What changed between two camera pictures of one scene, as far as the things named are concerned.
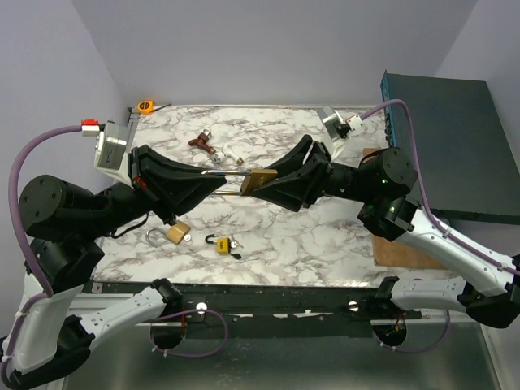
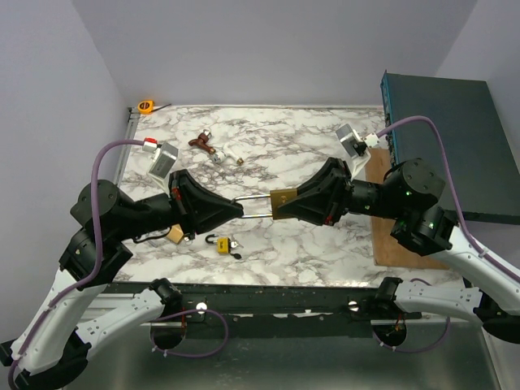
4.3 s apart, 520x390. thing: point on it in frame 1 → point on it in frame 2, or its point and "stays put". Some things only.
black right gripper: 304,189 → 318,200
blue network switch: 469,168 stays put
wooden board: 396,254 stays put
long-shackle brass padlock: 254,177 → 278,197
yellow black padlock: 223,243 stays put
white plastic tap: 222,155 stays put
